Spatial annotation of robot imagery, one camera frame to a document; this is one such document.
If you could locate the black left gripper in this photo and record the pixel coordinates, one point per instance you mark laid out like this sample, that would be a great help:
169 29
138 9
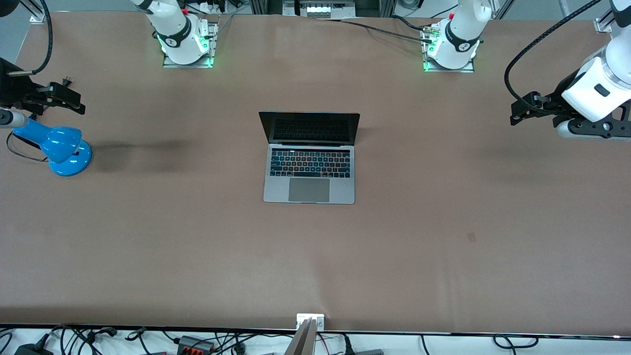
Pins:
557 102

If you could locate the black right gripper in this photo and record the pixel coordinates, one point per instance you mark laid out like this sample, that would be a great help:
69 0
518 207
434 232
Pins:
15 88

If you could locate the silver grey laptop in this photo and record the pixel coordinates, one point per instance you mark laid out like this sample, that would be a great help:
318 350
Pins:
309 190

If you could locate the blue desk lamp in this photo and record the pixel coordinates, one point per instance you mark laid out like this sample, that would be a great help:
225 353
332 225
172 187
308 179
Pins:
61 143

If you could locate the white power strip with plugs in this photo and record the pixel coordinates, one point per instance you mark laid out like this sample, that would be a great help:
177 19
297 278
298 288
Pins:
212 6

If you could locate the white power strip with switches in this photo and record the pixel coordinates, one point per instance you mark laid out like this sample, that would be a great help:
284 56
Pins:
320 10

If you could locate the black power adapter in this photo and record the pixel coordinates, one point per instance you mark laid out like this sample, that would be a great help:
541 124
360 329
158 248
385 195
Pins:
32 350

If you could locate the black orange connector block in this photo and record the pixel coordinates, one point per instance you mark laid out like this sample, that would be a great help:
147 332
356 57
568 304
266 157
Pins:
194 344

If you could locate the black floor plug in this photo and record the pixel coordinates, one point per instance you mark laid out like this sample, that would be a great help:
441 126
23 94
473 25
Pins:
347 345

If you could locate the aluminium corner bracket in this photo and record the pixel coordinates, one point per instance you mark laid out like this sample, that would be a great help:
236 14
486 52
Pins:
602 24
38 17

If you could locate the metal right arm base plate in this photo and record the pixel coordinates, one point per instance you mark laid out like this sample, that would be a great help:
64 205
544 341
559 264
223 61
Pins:
212 44

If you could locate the aluminium profile frame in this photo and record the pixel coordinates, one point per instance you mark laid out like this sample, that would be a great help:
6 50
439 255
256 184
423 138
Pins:
259 6

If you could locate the white mounting bracket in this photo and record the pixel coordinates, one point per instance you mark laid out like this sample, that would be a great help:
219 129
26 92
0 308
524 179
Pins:
318 323

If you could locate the grey camera pole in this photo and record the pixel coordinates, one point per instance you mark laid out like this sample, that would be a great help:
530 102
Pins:
301 342

